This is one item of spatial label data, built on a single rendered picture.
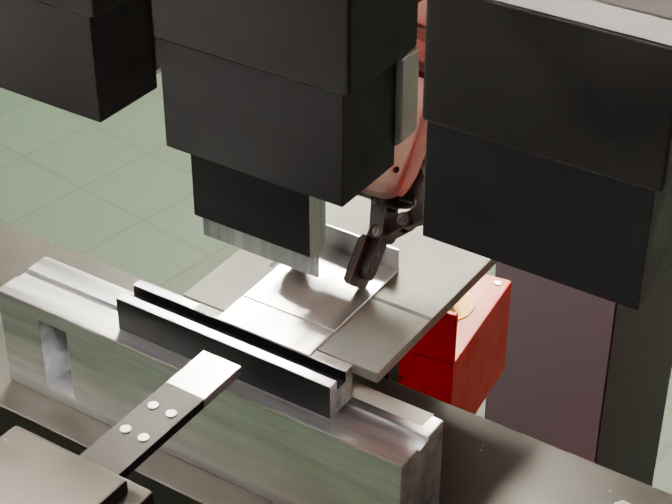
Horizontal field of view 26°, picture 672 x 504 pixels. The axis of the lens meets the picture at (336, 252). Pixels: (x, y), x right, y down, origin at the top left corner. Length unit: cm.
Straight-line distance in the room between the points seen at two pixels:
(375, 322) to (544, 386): 84
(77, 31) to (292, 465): 36
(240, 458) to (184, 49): 35
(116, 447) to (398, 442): 20
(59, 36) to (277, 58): 19
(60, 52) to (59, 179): 225
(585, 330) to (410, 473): 81
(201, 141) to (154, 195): 221
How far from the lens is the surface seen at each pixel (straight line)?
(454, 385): 145
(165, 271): 293
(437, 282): 116
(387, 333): 110
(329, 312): 112
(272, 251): 103
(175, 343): 113
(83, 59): 101
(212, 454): 115
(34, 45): 104
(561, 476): 118
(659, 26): 76
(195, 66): 94
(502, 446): 120
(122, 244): 302
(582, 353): 186
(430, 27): 82
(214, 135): 96
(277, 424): 108
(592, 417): 191
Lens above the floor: 167
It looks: 34 degrees down
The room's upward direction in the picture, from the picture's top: straight up
